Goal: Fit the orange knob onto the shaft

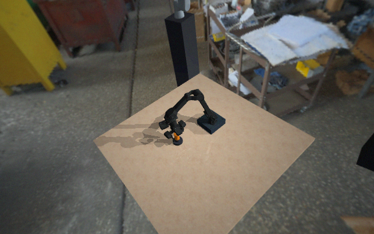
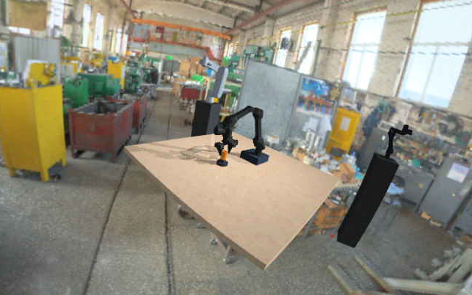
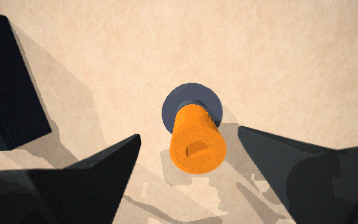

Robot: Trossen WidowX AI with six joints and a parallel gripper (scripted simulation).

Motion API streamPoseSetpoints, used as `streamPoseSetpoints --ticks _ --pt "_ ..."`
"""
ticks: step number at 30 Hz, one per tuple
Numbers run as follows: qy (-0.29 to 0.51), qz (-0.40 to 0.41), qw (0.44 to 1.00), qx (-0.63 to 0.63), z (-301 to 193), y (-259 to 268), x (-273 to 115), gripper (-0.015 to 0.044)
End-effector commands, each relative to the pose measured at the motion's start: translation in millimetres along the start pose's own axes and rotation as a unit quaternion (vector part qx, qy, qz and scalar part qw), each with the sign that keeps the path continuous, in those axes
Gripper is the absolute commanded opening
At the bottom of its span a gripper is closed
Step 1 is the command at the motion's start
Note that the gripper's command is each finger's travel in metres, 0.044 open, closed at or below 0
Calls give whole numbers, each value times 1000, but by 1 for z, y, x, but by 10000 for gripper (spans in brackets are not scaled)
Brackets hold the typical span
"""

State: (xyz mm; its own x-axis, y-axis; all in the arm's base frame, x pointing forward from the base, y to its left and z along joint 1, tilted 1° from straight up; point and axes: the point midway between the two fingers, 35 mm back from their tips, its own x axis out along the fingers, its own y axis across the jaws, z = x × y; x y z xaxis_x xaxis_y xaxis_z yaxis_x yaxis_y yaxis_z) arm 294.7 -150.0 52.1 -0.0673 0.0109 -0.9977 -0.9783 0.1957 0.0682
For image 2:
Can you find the orange knob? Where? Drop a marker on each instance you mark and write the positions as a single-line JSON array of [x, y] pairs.
[[224, 154]]

